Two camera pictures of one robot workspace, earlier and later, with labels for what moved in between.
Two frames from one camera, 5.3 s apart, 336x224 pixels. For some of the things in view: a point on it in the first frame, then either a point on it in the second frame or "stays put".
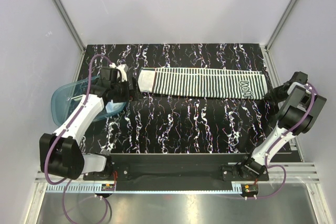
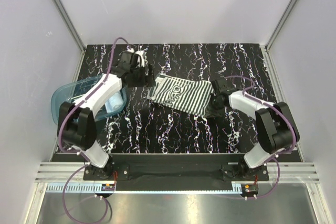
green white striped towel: x=219 y=83 → x=193 y=97
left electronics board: x=107 y=187 stays put
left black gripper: x=133 y=93 → x=147 y=81
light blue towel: x=111 y=106 stays put
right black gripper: x=271 y=95 → x=211 y=113
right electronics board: x=250 y=189 stays put
